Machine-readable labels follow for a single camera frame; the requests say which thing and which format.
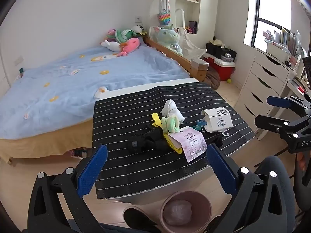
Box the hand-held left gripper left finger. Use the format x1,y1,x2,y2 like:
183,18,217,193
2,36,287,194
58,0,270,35
27,145,108,233

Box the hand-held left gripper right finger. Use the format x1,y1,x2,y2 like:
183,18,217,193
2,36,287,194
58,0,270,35
206,143,295,233

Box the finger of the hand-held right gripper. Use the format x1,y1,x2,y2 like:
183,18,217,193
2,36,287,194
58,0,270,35
266,95,311,120
254,114,300,140

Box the pink trash bin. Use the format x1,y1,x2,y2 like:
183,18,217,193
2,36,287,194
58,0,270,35
160,191,212,233

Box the white sock packaging box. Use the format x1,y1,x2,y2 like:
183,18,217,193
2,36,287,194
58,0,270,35
201,107,234,137

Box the black sock bundle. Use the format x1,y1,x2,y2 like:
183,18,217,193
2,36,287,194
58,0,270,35
126,123,170,154

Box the person's right hand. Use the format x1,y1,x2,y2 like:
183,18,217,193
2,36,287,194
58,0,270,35
298,151,308,173

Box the white desk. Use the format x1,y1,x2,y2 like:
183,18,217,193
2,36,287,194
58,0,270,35
258,76,307,141

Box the colourful toy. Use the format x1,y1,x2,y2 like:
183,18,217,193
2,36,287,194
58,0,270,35
70,148,89,158

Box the white drawer cabinet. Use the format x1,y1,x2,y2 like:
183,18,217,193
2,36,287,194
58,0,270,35
234,51,297,127

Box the black striped mat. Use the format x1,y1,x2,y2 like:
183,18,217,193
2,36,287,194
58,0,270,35
92,82,257,199

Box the white storage tray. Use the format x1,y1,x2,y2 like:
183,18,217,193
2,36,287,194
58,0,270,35
265,39,292,55

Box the clear plastic bag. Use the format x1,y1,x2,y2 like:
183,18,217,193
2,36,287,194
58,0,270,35
163,200,193,226

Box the beige bed skirt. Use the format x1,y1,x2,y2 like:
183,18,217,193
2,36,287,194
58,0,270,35
0,121,96,166

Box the black slipper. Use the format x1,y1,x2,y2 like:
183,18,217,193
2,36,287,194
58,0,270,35
122,207,158,233

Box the red cooler box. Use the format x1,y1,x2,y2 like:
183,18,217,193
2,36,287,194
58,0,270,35
203,53,236,82

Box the row of upright books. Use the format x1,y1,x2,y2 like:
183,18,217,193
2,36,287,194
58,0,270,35
273,27,303,54

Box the brown cushion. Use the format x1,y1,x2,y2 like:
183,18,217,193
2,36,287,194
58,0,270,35
205,67,221,90

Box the green white rolled sock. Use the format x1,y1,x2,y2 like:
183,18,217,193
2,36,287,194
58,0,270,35
161,117,181,134

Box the black bags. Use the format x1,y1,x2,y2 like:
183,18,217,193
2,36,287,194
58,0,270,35
206,42,237,59

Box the yellow plastic sock hanger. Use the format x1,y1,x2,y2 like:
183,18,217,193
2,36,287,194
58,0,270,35
152,113,183,154

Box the blue patterned blanket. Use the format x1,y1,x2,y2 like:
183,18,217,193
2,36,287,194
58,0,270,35
0,44,190,140

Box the grey box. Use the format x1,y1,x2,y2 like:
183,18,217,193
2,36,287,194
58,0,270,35
191,59,209,72

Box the window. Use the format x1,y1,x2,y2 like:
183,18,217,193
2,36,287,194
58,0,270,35
244,0,293,51

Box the white fabric bouncer seat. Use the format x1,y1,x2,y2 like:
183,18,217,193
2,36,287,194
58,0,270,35
178,28,207,60

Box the large teal unicorn plush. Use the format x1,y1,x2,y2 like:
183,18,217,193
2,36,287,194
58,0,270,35
155,27,183,56

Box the white seal plush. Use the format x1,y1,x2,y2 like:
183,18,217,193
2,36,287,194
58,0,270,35
100,40,122,52

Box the pink fish plush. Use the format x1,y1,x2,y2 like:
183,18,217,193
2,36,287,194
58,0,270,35
117,37,141,57

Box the purple green plush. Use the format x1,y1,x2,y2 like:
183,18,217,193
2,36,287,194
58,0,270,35
106,28,117,42

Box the green striped plush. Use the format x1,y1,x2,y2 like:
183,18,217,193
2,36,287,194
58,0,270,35
115,29,136,43

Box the rainbow pop bag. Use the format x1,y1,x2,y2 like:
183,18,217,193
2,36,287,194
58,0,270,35
159,9,171,26

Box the white duck plush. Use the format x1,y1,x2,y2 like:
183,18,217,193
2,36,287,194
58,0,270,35
131,25,147,37

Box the wooden bed rail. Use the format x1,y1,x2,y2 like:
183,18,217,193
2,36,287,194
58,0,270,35
145,37,210,82

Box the white tube frame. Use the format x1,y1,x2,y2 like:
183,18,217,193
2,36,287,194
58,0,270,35
175,8,186,28

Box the white wall shelf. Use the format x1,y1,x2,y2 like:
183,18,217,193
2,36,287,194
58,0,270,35
174,0,202,36

